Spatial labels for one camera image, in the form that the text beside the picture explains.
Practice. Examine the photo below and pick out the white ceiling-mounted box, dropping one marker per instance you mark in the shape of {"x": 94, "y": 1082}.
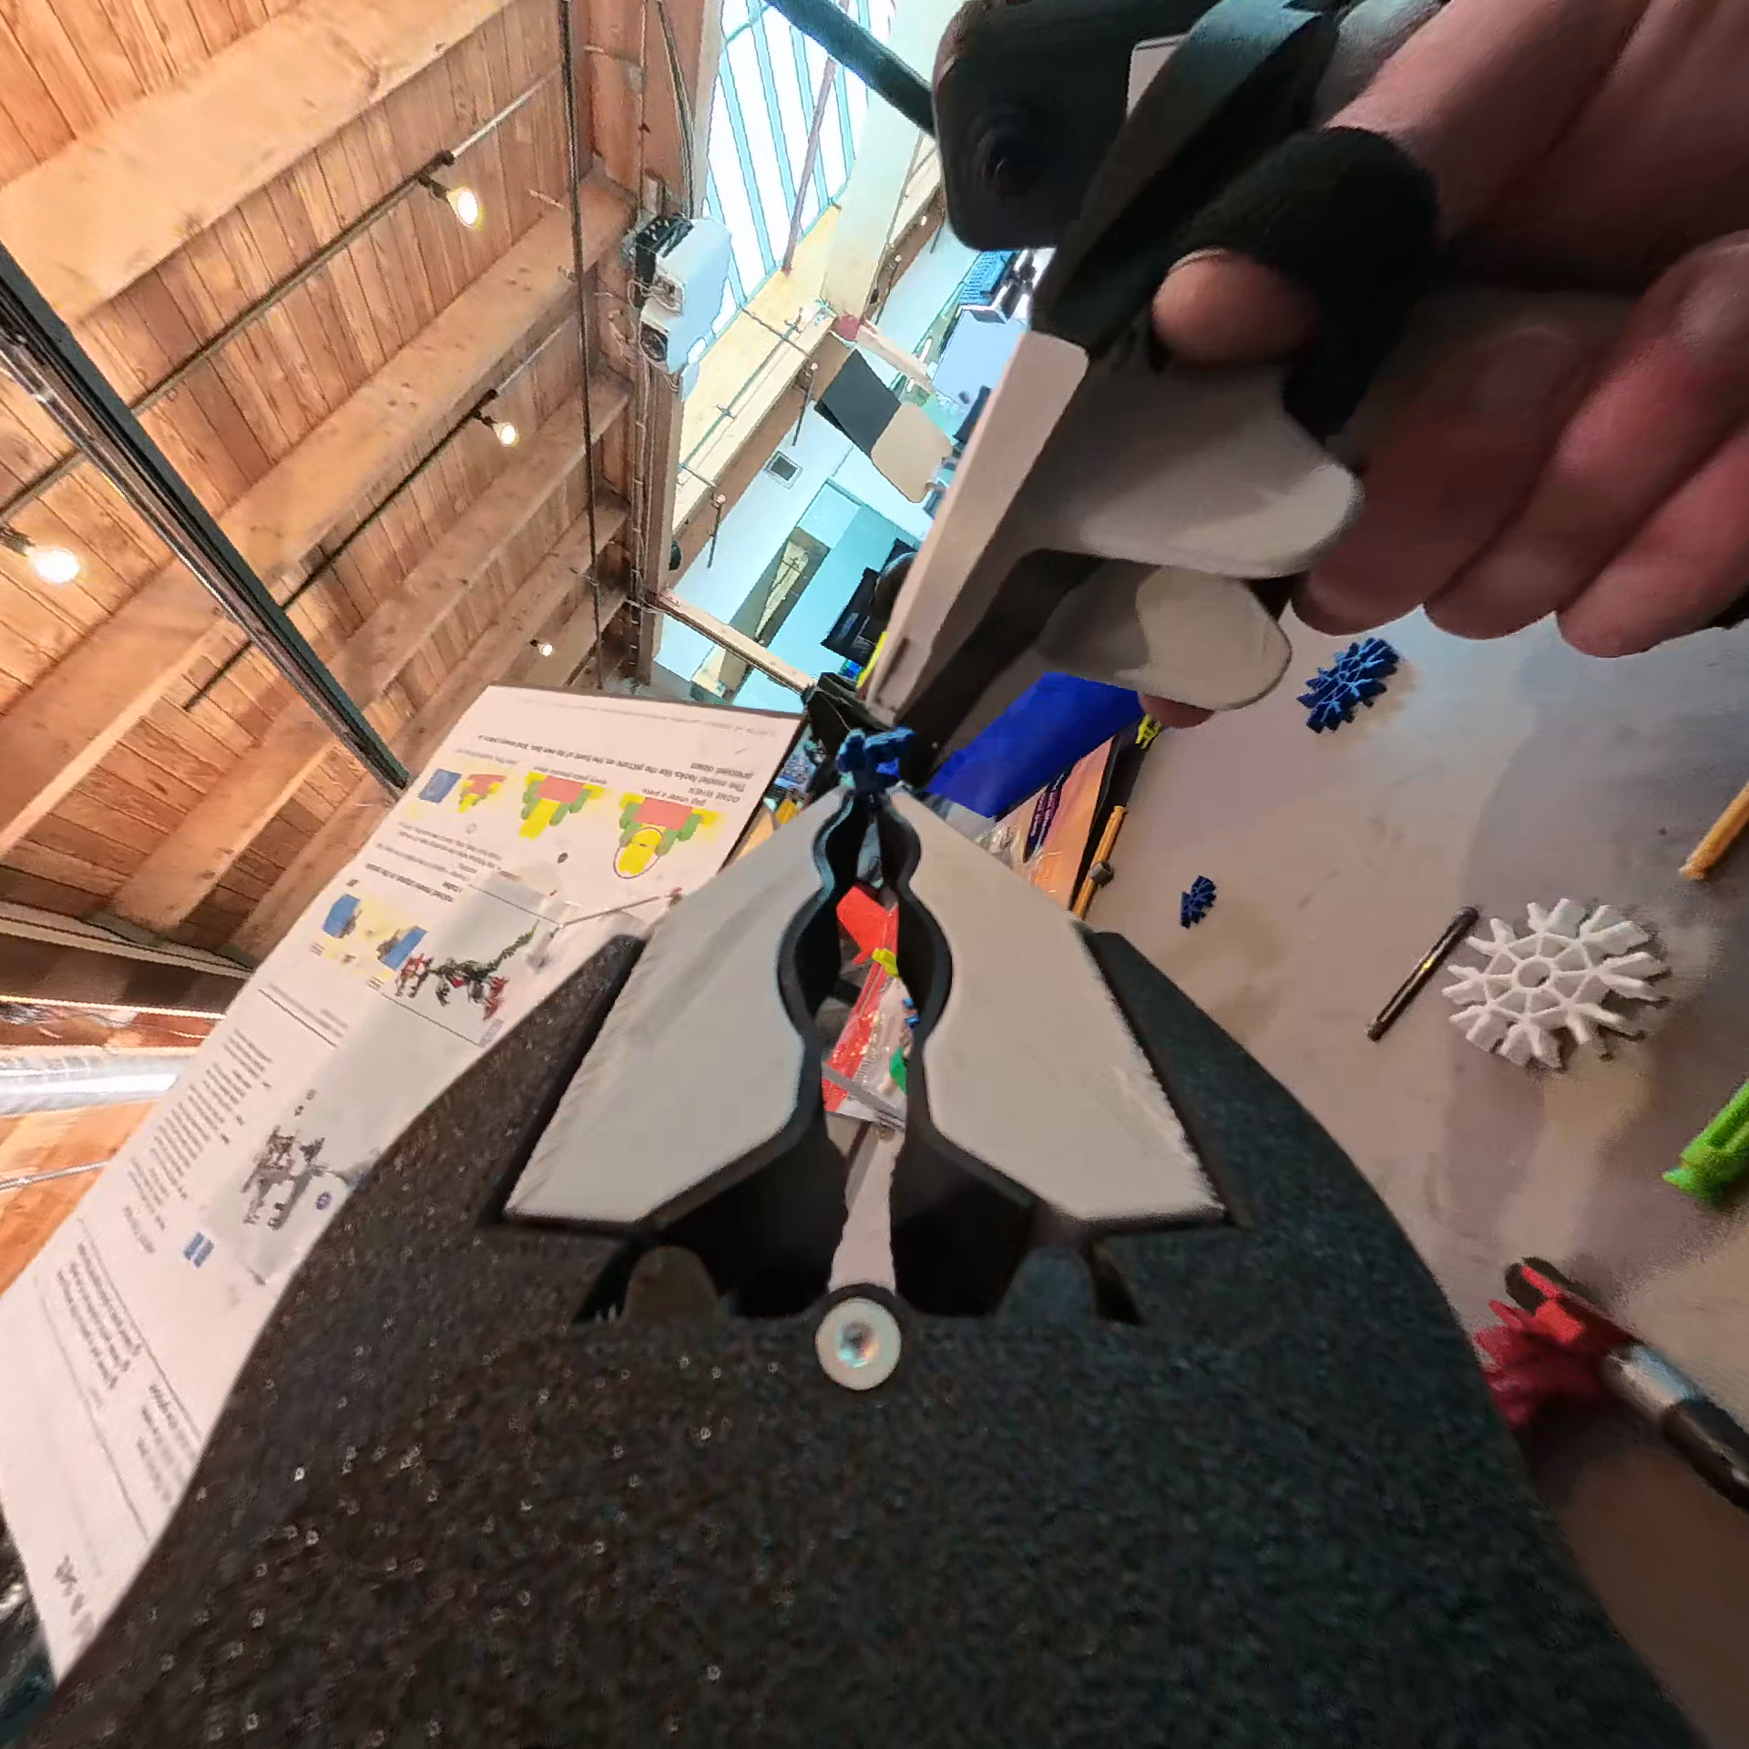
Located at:
{"x": 692, "y": 273}

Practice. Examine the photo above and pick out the black steel beam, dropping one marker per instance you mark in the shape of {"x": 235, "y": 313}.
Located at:
{"x": 165, "y": 499}

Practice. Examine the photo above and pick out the thin grey rod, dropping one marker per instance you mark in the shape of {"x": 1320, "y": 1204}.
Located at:
{"x": 1422, "y": 973}

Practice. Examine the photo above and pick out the orange printed booklet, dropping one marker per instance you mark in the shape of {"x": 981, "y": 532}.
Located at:
{"x": 1060, "y": 832}

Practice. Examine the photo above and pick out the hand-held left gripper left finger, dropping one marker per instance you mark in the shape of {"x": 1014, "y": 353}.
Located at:
{"x": 670, "y": 1078}

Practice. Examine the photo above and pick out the blue plastic storage bin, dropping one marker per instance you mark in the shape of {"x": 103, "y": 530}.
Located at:
{"x": 1040, "y": 738}

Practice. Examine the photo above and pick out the short orange rod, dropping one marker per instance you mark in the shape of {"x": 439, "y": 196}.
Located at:
{"x": 1719, "y": 832}

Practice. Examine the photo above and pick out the black overhead pipe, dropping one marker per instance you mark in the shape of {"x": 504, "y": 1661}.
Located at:
{"x": 861, "y": 62}

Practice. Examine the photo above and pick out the lime green plastic rod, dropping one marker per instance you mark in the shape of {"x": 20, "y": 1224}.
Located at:
{"x": 1716, "y": 1155}

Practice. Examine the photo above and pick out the ceiling spotlight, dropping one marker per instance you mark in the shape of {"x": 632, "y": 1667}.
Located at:
{"x": 462, "y": 204}
{"x": 56, "y": 563}
{"x": 504, "y": 431}

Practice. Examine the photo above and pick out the red connector and shaft assembly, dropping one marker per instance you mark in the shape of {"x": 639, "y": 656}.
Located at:
{"x": 1544, "y": 1351}

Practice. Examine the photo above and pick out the silver air duct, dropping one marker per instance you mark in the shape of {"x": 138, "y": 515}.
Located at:
{"x": 83, "y": 1078}

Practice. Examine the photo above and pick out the white snowflake connector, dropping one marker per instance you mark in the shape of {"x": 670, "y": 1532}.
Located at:
{"x": 1517, "y": 956}

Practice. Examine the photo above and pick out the person's right hand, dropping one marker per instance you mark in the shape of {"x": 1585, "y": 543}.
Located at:
{"x": 1572, "y": 164}

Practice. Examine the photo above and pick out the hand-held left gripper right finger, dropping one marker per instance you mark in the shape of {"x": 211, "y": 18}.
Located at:
{"x": 1067, "y": 1093}

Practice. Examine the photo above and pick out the printed instruction sheet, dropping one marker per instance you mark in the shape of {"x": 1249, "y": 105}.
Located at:
{"x": 275, "y": 1038}

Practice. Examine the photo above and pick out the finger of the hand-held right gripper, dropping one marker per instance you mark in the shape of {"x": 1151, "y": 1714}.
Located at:
{"x": 985, "y": 519}

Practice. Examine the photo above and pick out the large blue snowflake connector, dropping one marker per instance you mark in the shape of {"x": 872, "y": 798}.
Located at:
{"x": 1348, "y": 683}

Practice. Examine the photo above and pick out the long yellow rod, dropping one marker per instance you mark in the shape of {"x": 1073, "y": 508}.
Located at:
{"x": 1105, "y": 854}

